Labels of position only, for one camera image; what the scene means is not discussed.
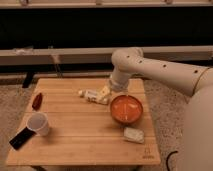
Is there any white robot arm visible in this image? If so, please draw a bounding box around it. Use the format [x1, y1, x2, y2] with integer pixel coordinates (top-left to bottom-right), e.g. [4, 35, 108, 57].
[108, 47, 213, 171]

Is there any black rectangular remote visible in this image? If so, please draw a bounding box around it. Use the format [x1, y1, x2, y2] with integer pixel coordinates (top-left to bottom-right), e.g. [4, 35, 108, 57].
[9, 127, 35, 150]

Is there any dark red small object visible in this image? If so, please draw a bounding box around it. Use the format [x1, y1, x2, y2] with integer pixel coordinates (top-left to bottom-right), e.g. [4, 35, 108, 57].
[32, 93, 43, 110]

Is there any white plastic cup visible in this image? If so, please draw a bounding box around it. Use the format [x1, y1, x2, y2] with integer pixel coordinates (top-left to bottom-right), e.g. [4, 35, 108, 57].
[26, 112, 50, 136]

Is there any wooden folding table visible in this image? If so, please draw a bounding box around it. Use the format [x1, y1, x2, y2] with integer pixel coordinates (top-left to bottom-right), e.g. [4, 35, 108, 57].
[6, 78, 160, 166]

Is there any long grey wall rail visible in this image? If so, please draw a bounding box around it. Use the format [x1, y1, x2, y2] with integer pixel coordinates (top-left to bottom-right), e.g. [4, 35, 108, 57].
[0, 45, 213, 66]

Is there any white sponge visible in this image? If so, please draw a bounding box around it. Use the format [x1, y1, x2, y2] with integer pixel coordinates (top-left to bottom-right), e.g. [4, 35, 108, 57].
[124, 127, 144, 143]

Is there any orange ceramic bowl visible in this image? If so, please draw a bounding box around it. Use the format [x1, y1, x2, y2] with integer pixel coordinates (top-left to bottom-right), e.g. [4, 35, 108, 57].
[110, 95, 143, 125]

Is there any white lying bottle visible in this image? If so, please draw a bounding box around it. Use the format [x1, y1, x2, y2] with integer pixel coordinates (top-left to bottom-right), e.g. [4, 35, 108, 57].
[78, 90, 109, 105]

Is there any black floor cable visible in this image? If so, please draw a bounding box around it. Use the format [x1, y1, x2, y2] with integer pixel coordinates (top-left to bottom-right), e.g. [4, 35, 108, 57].
[165, 150, 179, 171]

